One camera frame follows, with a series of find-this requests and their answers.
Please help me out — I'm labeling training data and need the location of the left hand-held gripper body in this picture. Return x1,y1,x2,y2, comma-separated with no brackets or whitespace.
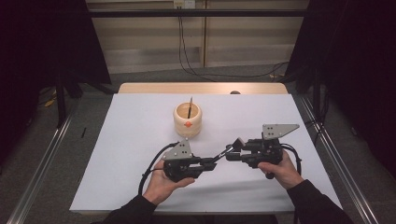
161,138,202,183

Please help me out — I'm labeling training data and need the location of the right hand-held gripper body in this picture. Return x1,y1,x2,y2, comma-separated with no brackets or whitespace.
245,123,301,170

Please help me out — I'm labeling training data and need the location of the black makeup brush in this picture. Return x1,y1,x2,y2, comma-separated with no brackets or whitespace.
212,144,236,164

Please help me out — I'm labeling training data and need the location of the beige ribbed cup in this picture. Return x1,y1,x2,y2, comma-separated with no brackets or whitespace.
173,102,204,139

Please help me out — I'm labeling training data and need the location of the person's left hand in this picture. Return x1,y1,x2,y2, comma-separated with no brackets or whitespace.
142,160,196,206

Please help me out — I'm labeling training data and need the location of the person's right hand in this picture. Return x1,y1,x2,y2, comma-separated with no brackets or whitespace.
257,150,304,191

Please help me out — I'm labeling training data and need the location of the white table sheet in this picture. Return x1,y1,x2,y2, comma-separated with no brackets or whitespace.
69,92,344,216

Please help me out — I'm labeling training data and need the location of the wooden table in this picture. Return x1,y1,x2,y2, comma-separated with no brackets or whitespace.
118,82,289,95

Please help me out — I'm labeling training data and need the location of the black curtain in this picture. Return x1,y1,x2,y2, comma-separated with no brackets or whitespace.
284,0,396,180
0,0,112,166

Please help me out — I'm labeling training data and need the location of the black horizontal bar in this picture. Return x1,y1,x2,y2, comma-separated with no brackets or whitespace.
88,8,309,19

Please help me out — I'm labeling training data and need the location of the left hand-held gripper cable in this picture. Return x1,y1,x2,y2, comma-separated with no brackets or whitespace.
137,141,180,197

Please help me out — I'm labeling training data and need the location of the hand-held gripper cable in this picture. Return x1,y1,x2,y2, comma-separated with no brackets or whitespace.
137,141,180,197
279,143,304,177

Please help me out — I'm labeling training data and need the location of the right hand-held gripper cable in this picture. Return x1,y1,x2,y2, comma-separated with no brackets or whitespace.
279,143,304,177

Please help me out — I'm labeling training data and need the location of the black wall cable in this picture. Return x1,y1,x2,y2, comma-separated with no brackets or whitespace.
177,7,217,83
179,7,290,79

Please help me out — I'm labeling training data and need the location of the aluminium floor rail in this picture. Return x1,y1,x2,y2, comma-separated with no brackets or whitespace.
299,95,380,224
6,99,80,224

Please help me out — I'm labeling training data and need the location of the black stand post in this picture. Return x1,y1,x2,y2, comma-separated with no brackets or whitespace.
55,73,67,129

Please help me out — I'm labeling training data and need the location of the white wall socket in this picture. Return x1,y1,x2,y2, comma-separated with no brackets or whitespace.
173,0,197,9

